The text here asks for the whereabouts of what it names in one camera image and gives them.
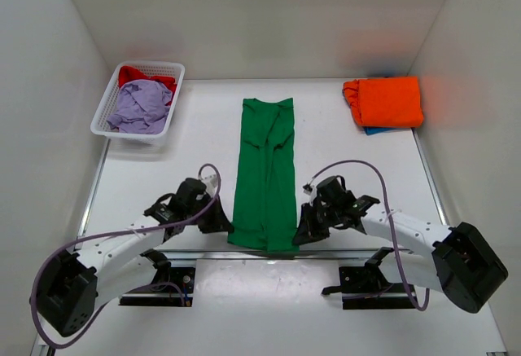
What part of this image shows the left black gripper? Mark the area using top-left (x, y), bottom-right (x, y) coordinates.
top-left (187, 192), bottom-right (234, 232)

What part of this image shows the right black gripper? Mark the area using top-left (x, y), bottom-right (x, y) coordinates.
top-left (293, 201), bottom-right (340, 246)

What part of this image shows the green t shirt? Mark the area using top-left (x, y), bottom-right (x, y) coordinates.
top-left (228, 98), bottom-right (300, 252)

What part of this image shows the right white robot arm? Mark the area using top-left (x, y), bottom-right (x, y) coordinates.
top-left (292, 175), bottom-right (508, 314)

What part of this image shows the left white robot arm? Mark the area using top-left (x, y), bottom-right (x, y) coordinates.
top-left (29, 174), bottom-right (234, 337)

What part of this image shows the folded blue t shirt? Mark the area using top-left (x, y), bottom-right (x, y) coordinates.
top-left (363, 127), bottom-right (395, 136)

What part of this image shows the white plastic laundry basket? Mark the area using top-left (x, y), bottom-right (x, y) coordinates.
top-left (90, 60), bottom-right (186, 147)

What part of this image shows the lavender t shirt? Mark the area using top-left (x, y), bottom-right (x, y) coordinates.
top-left (107, 79), bottom-right (173, 134)

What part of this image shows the folded orange t shirt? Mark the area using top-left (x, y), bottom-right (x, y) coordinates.
top-left (343, 77), bottom-right (424, 129)

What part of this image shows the red t shirt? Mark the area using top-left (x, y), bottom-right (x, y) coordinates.
top-left (118, 65), bottom-right (177, 93)

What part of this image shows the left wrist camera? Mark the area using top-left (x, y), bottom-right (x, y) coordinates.
top-left (176, 174), bottom-right (219, 203)

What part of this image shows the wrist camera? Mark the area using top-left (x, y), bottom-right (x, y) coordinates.
top-left (303, 175), bottom-right (347, 204)
top-left (176, 174), bottom-right (219, 203)

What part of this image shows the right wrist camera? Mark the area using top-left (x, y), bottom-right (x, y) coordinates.
top-left (303, 175), bottom-right (347, 204)

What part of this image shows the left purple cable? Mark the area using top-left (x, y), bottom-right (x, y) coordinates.
top-left (30, 163), bottom-right (223, 349)

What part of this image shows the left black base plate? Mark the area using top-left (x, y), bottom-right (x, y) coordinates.
top-left (119, 266), bottom-right (196, 307)

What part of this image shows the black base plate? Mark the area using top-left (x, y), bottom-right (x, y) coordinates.
top-left (321, 266), bottom-right (415, 310)
top-left (119, 266), bottom-right (196, 307)

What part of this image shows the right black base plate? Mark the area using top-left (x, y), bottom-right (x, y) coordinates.
top-left (321, 266), bottom-right (415, 310)

